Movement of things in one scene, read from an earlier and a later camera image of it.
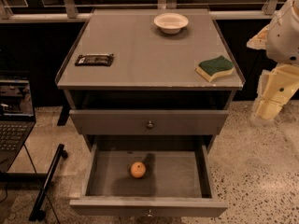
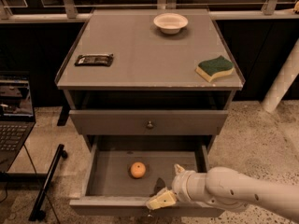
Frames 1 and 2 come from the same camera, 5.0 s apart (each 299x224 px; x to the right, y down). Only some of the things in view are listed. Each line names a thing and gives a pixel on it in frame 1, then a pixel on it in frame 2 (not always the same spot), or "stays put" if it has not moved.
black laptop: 17,116 stays put
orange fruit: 137,170 stays put
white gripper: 284,36 -> 179,185
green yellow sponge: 215,66 stays put
